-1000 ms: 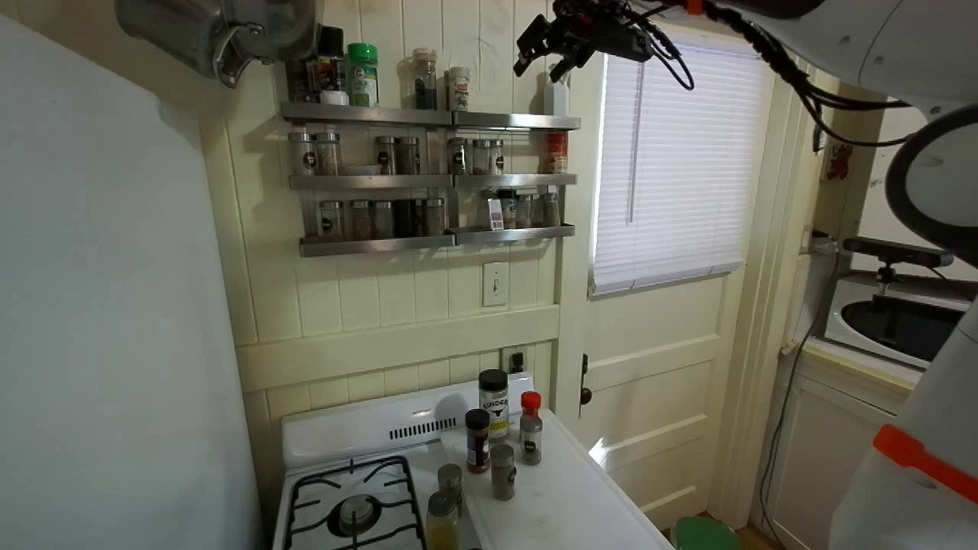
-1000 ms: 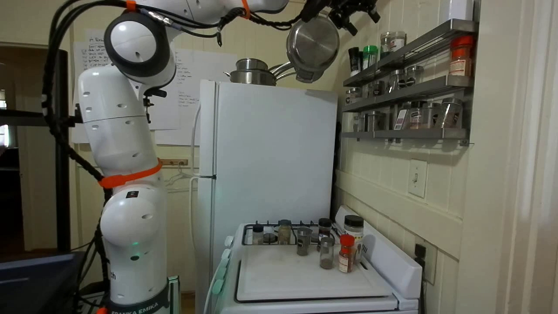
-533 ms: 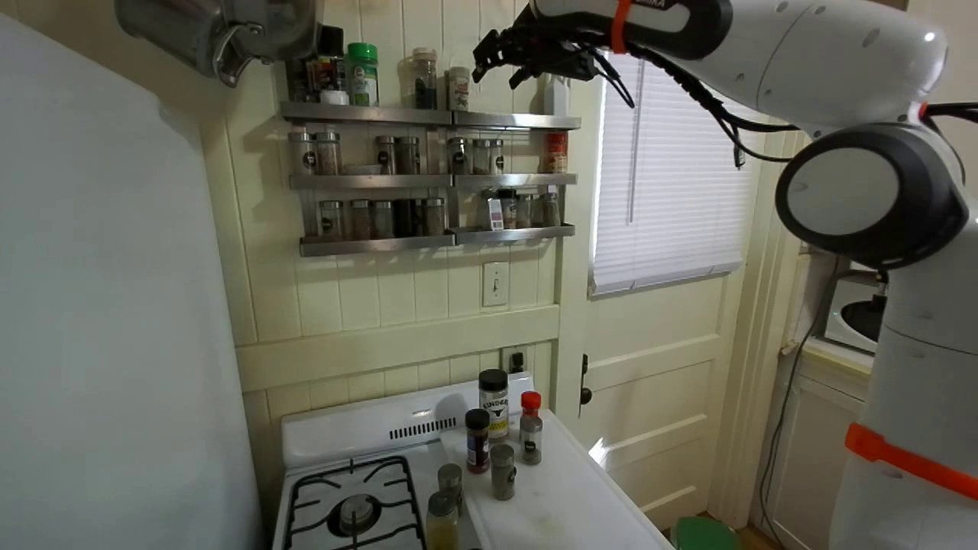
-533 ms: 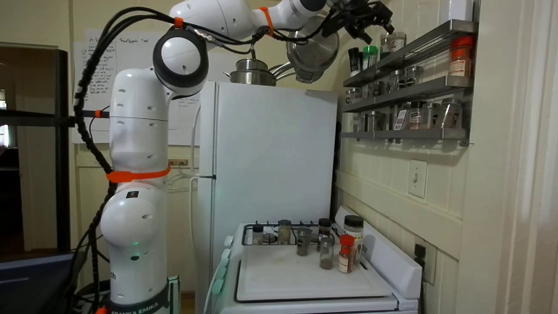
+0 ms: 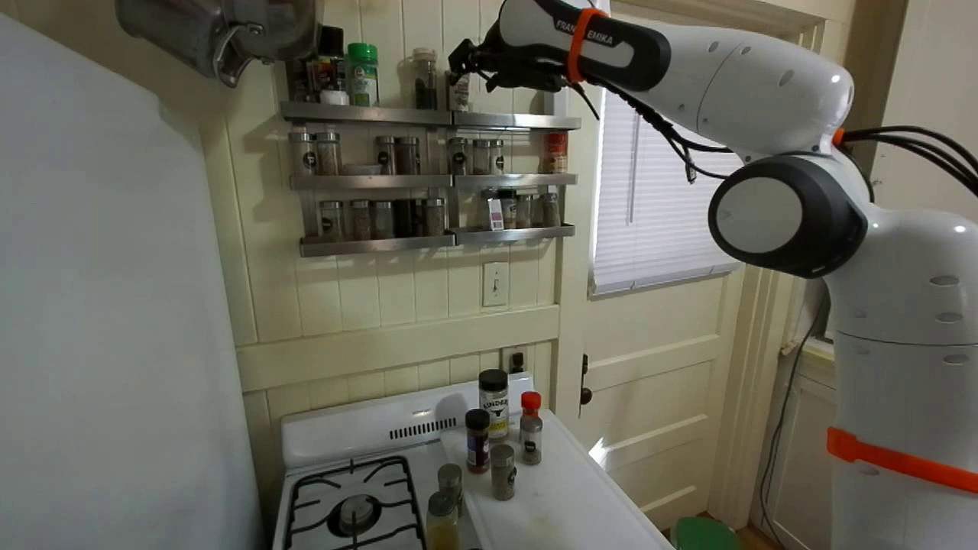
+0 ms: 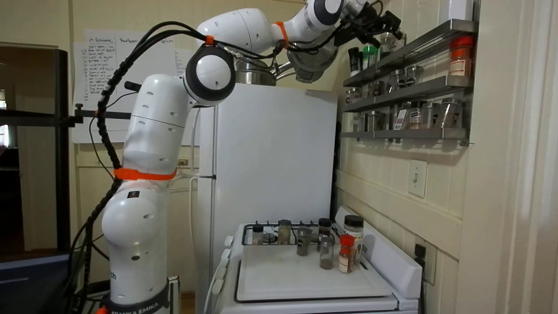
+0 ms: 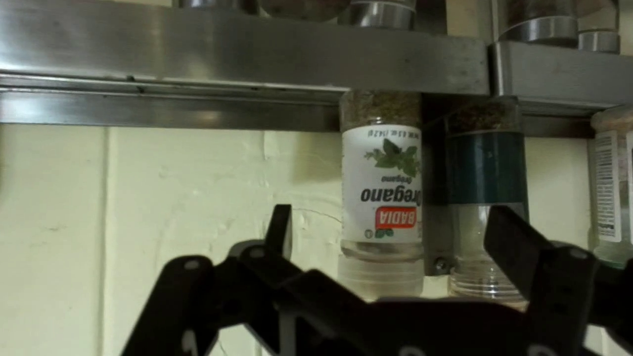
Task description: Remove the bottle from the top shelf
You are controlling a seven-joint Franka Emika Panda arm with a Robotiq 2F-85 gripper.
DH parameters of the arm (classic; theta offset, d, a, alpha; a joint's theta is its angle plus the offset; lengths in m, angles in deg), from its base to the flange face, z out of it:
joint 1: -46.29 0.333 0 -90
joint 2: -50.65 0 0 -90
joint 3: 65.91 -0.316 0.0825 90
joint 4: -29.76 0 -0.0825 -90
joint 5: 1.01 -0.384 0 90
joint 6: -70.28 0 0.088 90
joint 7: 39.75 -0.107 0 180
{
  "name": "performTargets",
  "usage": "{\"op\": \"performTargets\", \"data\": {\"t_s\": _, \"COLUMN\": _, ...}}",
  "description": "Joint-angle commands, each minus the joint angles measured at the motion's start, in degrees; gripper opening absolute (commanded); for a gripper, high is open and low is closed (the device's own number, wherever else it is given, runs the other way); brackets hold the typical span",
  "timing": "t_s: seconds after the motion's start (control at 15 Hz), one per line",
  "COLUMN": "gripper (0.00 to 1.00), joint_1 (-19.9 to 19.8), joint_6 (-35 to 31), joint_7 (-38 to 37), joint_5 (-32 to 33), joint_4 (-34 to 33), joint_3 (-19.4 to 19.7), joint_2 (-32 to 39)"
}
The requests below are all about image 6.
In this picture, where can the grey metal spice rack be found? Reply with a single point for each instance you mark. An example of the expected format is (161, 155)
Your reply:
(407, 134)

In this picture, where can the white wall outlet plate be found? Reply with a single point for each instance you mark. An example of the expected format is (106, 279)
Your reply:
(418, 178)

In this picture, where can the black-lid rack spice jar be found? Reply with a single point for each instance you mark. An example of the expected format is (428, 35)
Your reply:
(355, 59)

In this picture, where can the black power plug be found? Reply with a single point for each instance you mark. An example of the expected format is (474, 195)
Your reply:
(421, 251)

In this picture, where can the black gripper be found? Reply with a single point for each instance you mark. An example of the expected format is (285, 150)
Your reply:
(362, 17)

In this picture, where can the black metal frame stand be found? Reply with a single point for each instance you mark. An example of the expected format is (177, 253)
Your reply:
(64, 174)

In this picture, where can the green-lid spice jar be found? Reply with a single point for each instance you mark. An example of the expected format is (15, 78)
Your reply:
(371, 56)

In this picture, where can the glass rack spice jar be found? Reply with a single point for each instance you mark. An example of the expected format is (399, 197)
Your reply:
(372, 120)
(451, 113)
(418, 115)
(400, 115)
(413, 73)

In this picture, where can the silver-lid rack spice jar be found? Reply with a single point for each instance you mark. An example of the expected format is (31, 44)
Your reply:
(388, 45)

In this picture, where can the clear glass spice jar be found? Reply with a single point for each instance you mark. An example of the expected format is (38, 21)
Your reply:
(327, 253)

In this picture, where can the black stereo camera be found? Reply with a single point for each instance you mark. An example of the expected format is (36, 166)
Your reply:
(134, 85)

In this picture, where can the grey-lid glass spice jar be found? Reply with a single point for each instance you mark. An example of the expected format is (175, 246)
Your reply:
(303, 241)
(285, 230)

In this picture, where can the large black-lid spice jar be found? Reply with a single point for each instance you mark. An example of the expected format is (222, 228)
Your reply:
(355, 232)

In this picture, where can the red-lid spice jar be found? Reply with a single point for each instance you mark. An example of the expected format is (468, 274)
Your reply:
(461, 57)

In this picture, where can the small black-lid spice jar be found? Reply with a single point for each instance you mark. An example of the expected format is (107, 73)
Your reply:
(259, 234)

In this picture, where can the white gas stove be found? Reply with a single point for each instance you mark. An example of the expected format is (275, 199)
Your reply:
(325, 289)

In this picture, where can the dark blue laptop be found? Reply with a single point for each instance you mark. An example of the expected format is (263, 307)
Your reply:
(29, 288)

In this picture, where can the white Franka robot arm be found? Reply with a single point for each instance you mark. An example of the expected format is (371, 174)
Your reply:
(151, 122)

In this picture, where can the steel pot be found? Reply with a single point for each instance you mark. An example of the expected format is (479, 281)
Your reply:
(254, 71)

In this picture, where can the slim black-lid glass jar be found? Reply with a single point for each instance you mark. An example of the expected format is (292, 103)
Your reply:
(325, 223)

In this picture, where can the white refrigerator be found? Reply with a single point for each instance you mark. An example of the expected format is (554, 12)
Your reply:
(273, 157)

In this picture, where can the red-cap spice bottle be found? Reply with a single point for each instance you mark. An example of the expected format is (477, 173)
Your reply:
(346, 253)

